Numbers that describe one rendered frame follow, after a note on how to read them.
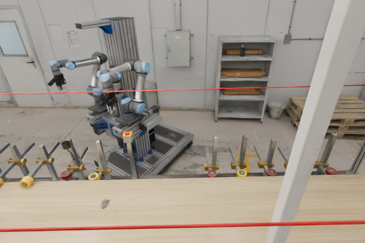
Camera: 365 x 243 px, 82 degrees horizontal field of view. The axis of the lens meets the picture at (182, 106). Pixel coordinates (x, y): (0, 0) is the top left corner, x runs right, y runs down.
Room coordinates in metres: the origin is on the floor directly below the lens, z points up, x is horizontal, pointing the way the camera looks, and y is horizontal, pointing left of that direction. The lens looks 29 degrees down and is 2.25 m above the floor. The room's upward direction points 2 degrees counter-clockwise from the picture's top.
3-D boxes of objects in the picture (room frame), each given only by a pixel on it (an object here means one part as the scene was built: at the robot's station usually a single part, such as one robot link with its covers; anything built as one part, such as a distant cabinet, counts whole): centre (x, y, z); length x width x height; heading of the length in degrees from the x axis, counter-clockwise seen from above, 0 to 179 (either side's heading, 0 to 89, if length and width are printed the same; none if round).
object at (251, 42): (3.63, -1.10, 0.78); 0.90 x 0.45 x 1.55; 85
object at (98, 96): (2.29, 1.00, 1.21); 0.13 x 0.12 x 0.14; 47
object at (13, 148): (1.45, 1.48, 0.89); 0.03 x 0.03 x 0.48; 0
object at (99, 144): (1.44, 0.73, 0.92); 0.03 x 0.03 x 0.48; 0
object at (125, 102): (1.99, 0.59, 1.21); 0.13 x 0.12 x 0.14; 62
